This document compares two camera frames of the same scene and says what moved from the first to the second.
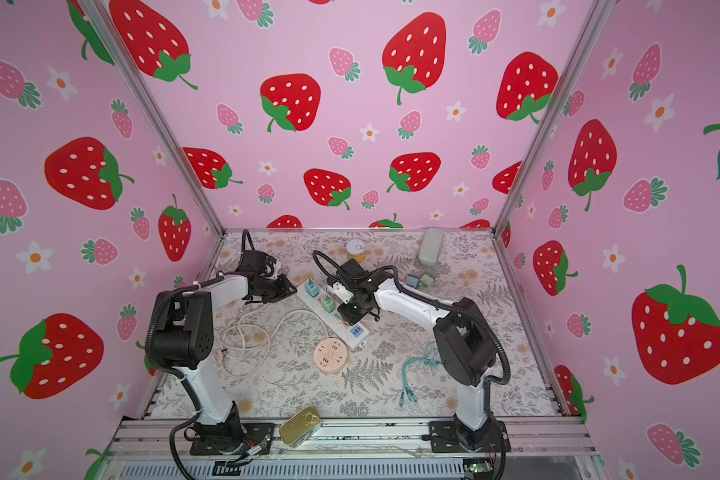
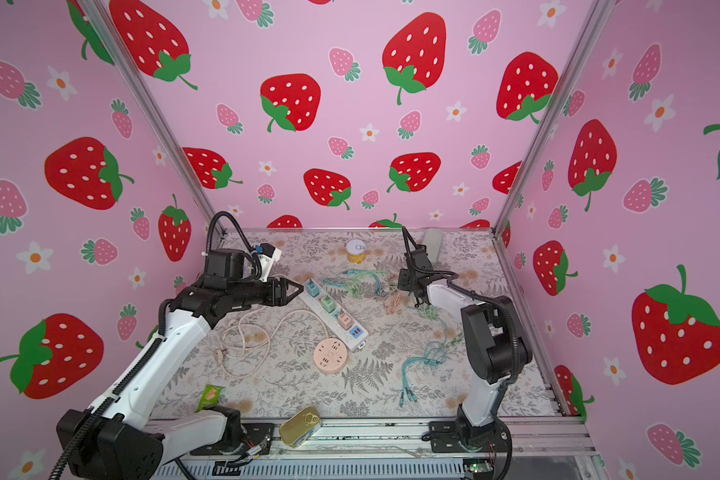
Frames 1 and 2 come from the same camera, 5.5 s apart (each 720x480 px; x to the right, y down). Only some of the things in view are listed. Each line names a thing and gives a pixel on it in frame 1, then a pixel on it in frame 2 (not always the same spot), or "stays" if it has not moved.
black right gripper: x=346 y=315 → x=404 y=276
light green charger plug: x=327 y=304 stays
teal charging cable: x=428 y=359 stays
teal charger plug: x=311 y=288 stays
